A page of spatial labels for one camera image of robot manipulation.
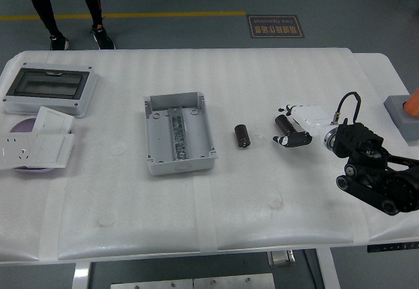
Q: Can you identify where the white wall socket panel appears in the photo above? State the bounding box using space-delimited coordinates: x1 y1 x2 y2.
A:
0 133 40 171

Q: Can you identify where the purple round plate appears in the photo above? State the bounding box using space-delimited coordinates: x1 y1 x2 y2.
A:
9 117 56 174

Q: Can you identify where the brown floor sign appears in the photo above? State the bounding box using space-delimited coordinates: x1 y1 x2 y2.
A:
246 14 306 39

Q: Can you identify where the black table control panel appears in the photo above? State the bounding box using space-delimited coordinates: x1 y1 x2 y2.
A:
366 241 419 254

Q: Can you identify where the open grey junction box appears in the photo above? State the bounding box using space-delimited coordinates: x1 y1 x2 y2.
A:
143 90 218 176

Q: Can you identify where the white switch panel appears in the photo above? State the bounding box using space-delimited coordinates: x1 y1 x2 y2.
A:
27 133 75 168
31 106 75 135

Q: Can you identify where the metal table bracket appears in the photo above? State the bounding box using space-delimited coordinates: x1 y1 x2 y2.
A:
267 250 296 267

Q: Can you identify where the grey square block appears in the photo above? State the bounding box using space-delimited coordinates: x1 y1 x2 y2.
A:
383 94 419 146

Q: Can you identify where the black cylindrical battery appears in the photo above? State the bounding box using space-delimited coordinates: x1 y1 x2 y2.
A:
234 124 251 149
274 114 292 136

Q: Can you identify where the grey distribution box dark window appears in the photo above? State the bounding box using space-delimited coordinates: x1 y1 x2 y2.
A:
2 62 99 119

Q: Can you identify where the metal mounting rail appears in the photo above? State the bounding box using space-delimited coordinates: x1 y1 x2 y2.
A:
168 106 190 161

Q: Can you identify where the orange cone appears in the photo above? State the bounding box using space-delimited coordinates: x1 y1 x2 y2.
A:
403 87 419 117

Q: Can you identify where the robot right hand white shell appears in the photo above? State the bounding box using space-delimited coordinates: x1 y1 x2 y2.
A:
272 104 332 148

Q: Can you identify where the white foam mat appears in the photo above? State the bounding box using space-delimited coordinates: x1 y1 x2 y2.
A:
0 48 419 265

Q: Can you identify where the grey metal base plate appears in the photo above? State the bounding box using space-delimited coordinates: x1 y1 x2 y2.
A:
110 279 194 289
192 273 276 289

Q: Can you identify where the white table leg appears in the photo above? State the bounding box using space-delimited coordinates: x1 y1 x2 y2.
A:
316 248 341 289
71 261 94 289

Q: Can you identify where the person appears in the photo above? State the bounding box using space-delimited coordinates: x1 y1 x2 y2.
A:
22 0 116 51

